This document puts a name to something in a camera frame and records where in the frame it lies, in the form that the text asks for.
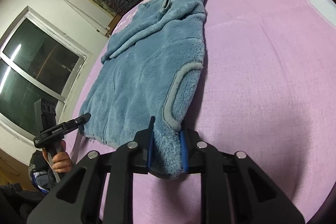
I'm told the white leaning board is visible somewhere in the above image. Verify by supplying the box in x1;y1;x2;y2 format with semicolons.
64;0;113;36

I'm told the purple printed bed sheet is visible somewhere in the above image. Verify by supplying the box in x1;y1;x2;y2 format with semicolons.
63;0;336;224

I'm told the blue fleece jacket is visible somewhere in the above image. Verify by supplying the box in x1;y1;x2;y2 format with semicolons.
80;0;207;178

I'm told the person's left hand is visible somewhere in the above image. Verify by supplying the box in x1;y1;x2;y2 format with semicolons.
42;140;74;173

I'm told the window with white frame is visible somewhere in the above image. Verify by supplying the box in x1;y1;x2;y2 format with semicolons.
1;6;90;142

